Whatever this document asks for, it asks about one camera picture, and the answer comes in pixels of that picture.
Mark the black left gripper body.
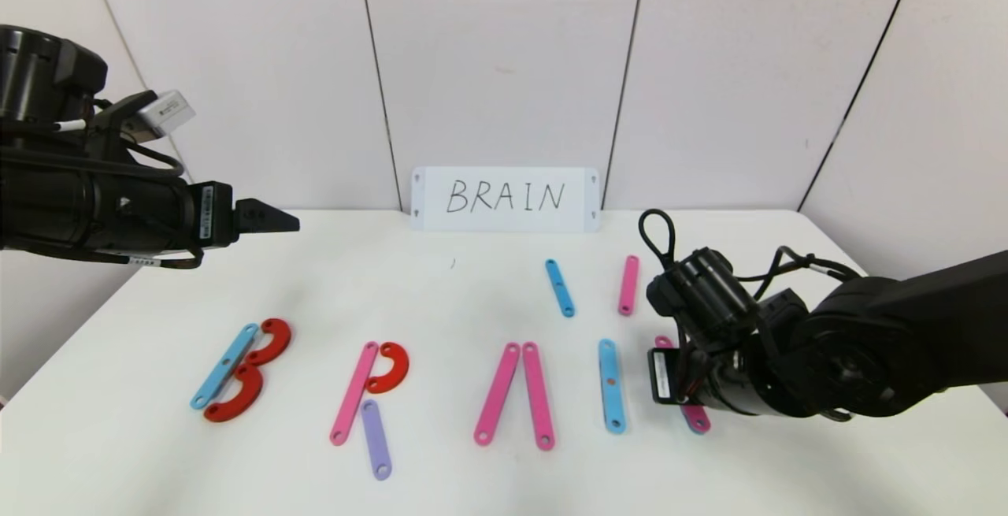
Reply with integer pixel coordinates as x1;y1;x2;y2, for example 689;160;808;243
91;176;239;251

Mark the pink bar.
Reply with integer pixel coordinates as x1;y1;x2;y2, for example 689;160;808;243
521;342;556;451
655;335;712;435
472;342;522;447
617;255;640;317
330;342;380;446

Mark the small red arc piece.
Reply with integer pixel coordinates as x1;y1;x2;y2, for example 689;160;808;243
365;342;410;395

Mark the short purple bar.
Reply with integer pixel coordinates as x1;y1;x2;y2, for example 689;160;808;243
360;399;393;481

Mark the white BRAIN word sign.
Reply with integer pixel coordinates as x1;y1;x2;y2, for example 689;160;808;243
410;168;601;233

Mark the large red arc piece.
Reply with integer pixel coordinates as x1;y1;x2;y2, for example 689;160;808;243
204;364;265;423
246;318;293;367

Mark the blue bar with orange dot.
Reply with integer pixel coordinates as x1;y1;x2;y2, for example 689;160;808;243
597;339;627;434

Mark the black left camera cable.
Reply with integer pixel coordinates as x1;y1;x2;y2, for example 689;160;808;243
122;144;186;178

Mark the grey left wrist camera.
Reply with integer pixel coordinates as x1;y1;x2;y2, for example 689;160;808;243
130;91;196;139

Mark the looped black camera cable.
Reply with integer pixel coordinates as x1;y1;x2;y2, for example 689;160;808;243
638;209;680;274

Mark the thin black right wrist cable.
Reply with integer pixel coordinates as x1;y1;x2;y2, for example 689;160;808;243
739;245;865;287

